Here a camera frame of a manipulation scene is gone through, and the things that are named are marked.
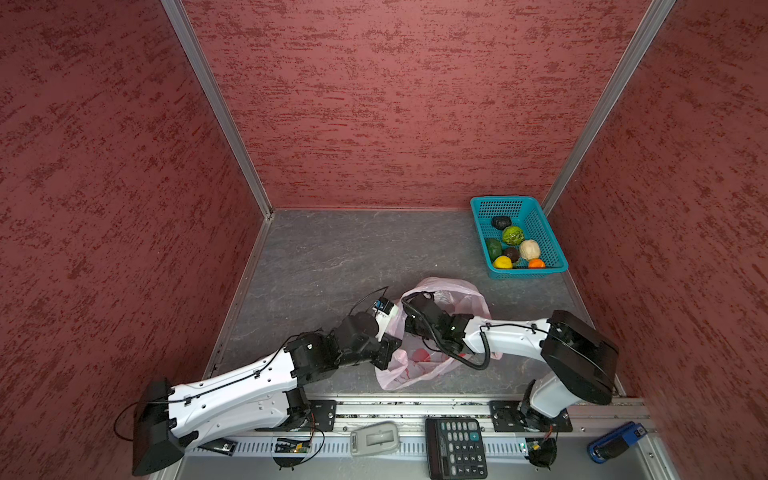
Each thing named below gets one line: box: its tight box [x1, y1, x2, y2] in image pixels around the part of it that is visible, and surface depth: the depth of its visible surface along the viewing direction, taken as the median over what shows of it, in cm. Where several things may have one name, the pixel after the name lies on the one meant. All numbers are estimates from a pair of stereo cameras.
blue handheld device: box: [587, 421, 648, 464], surface depth 71 cm
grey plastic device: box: [350, 421, 400, 457], surface depth 70 cm
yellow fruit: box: [494, 255, 513, 269], surface depth 102 cm
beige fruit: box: [519, 239, 541, 260], surface depth 105 cm
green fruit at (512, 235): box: [502, 226, 525, 246], surface depth 108 cm
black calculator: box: [425, 417, 488, 480], surface depth 69 cm
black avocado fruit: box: [492, 216, 512, 230], surface depth 116 cm
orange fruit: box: [528, 259, 546, 269], surface depth 102 cm
